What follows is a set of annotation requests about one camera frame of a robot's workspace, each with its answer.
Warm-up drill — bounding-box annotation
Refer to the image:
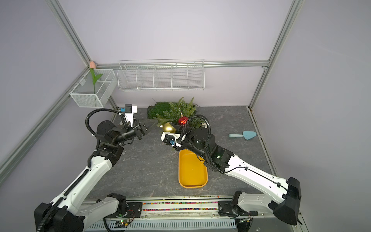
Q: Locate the teal garden trowel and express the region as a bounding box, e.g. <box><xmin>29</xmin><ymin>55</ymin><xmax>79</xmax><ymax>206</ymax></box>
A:
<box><xmin>229</xmin><ymin>131</ymin><xmax>257</xmax><ymax>140</ymax></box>

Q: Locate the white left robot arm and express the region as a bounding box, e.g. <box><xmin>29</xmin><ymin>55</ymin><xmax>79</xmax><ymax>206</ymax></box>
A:
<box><xmin>34</xmin><ymin>108</ymin><xmax>158</xmax><ymax>232</ymax></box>

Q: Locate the pink artificial tulip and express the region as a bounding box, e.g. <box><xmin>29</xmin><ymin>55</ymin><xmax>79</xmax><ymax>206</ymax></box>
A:
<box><xmin>89</xmin><ymin>61</ymin><xmax>102</xmax><ymax>94</ymax></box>

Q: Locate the red ribbed ball ornament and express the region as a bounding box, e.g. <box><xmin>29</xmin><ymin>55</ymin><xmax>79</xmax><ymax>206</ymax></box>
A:
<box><xmin>178</xmin><ymin>114</ymin><xmax>188</xmax><ymax>126</ymax></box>

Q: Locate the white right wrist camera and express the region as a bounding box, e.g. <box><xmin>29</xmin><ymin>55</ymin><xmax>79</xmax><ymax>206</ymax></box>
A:
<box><xmin>161</xmin><ymin>131</ymin><xmax>180</xmax><ymax>148</ymax></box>

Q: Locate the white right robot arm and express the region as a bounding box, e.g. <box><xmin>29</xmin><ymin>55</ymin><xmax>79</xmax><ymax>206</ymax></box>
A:
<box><xmin>161</xmin><ymin>115</ymin><xmax>302</xmax><ymax>226</ymax></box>

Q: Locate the long white wire shelf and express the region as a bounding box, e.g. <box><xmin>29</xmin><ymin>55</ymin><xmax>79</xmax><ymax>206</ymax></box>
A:
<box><xmin>117</xmin><ymin>59</ymin><xmax>205</xmax><ymax>91</ymax></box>

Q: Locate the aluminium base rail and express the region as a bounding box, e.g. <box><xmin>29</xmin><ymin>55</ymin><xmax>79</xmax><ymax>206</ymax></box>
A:
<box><xmin>57</xmin><ymin>197</ymin><xmax>302</xmax><ymax>232</ymax></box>

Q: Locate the small green christmas tree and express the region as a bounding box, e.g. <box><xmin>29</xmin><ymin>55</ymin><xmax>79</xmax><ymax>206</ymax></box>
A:
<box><xmin>154</xmin><ymin>97</ymin><xmax>198</xmax><ymax>126</ymax></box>

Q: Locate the small white wire basket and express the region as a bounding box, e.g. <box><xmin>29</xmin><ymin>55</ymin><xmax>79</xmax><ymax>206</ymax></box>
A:
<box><xmin>70</xmin><ymin>69</ymin><xmax>118</xmax><ymax>108</ymax></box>

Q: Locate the matte gold ball ornament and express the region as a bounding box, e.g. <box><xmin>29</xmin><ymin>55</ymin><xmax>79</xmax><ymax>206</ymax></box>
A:
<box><xmin>161</xmin><ymin>122</ymin><xmax>176</xmax><ymax>133</ymax></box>

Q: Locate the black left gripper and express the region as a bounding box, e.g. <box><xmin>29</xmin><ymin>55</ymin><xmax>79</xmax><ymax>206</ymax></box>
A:
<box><xmin>113</xmin><ymin>119</ymin><xmax>158</xmax><ymax>146</ymax></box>

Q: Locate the yellow plastic tray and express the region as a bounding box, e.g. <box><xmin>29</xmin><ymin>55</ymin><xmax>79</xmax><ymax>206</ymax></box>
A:
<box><xmin>178</xmin><ymin>149</ymin><xmax>208</xmax><ymax>189</ymax></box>

